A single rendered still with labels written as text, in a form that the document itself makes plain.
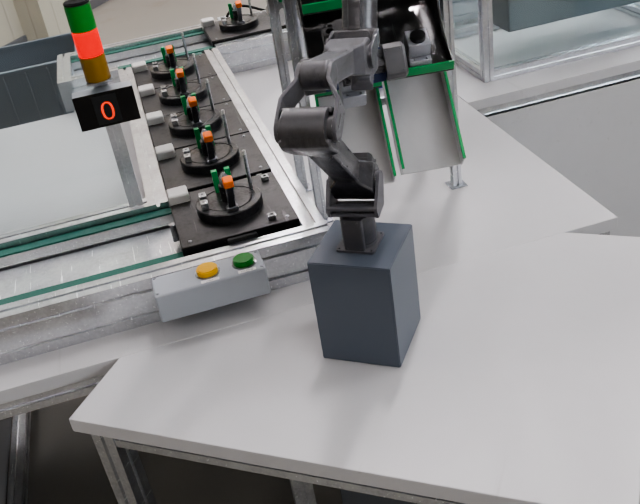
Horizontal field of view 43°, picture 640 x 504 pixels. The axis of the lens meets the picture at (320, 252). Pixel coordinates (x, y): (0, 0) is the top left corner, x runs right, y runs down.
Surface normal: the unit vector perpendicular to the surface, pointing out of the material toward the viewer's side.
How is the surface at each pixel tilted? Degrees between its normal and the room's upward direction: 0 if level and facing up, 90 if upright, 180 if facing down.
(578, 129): 90
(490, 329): 0
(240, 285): 90
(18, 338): 90
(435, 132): 45
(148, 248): 0
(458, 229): 0
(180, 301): 90
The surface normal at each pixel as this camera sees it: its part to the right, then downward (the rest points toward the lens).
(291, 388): -0.14, -0.84
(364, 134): -0.03, -0.23
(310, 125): -0.28, -0.01
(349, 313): -0.34, 0.54
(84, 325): 0.27, 0.48
